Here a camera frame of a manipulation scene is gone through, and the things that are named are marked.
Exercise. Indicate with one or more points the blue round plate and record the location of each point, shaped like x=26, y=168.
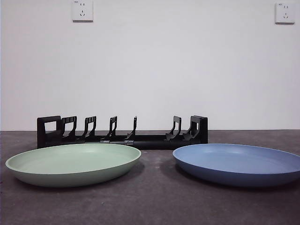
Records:
x=234, y=173

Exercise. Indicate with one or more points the white wall socket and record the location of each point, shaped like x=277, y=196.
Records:
x=82, y=16
x=284, y=18

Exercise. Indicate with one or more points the black plastic plate rack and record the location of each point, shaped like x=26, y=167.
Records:
x=150, y=140

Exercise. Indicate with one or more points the pale green round plate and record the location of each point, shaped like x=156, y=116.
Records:
x=70, y=173

